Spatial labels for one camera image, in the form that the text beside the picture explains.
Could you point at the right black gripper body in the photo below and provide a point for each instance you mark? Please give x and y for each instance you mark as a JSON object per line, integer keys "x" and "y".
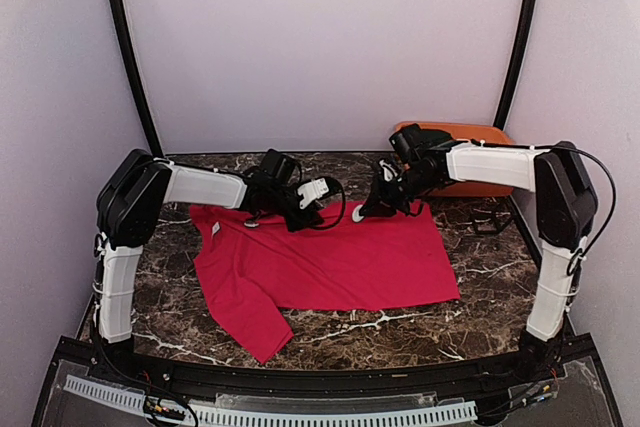
{"x": 403, "y": 188}

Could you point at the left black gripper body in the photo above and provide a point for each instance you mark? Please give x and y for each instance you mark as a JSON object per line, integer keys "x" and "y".
{"x": 280, "y": 201}

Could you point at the blue portrait round brooch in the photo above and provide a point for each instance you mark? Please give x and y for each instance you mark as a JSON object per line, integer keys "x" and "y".
{"x": 357, "y": 214}

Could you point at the red t-shirt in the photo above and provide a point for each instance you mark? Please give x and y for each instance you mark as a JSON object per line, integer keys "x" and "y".
{"x": 249, "y": 275}

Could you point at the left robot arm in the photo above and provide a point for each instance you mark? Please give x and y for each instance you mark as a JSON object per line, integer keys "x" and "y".
{"x": 130, "y": 205}

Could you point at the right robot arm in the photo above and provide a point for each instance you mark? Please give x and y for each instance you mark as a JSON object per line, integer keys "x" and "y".
{"x": 431, "y": 159}

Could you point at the orange plastic basin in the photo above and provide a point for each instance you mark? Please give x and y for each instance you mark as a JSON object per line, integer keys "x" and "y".
{"x": 489, "y": 166}

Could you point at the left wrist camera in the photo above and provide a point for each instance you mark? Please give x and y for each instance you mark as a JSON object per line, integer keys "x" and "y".
{"x": 311, "y": 192}

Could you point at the white slotted cable duct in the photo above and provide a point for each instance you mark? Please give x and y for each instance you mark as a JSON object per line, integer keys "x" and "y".
{"x": 245, "y": 410}

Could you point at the black front rail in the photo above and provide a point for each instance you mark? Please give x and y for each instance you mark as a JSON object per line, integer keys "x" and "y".
{"x": 475, "y": 378}

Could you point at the right black frame post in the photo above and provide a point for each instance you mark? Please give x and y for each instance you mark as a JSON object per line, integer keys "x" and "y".
{"x": 516, "y": 60}

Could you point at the black frame post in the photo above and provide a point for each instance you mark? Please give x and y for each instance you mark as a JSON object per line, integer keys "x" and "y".
{"x": 128, "y": 56}
{"x": 516, "y": 60}

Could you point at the left black frame post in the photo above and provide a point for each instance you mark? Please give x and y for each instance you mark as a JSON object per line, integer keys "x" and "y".
{"x": 128, "y": 56}

